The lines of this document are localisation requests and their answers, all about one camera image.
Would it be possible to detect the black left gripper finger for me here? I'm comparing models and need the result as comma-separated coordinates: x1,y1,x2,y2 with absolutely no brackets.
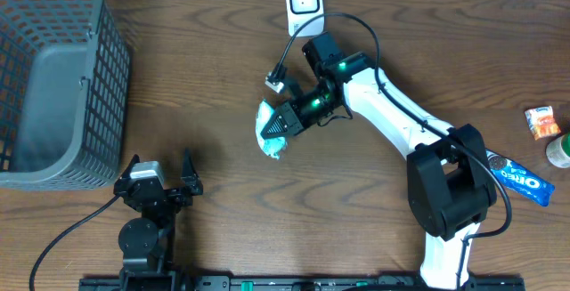
117,154,140,182
181,149,200,187

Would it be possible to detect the mint green wipes pack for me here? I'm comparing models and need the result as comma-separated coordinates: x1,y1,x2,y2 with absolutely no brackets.
255,100,288,160

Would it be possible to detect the blue Oreo cookie pack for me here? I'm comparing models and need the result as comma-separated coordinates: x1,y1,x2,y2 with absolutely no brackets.
486,150,555,207

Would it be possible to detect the orange snack packet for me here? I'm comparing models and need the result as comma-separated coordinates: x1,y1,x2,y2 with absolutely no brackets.
525,106,561,140

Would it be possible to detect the green lidded jar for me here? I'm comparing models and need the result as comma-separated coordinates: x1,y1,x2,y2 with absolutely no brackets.
546,133,570,168

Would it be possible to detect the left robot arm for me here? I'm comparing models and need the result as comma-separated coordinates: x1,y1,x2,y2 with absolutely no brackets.
113,150,204,291

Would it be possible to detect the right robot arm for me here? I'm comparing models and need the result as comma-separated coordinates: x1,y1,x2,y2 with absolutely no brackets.
261,33,497,290

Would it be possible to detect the white barcode scanner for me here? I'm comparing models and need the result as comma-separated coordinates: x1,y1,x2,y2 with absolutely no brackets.
286,0,324,36

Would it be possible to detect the dark grey plastic basket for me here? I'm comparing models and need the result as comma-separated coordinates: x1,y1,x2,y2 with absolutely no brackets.
1,0,132,191

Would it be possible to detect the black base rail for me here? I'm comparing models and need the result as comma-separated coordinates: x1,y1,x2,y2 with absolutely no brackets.
78,273,526,291

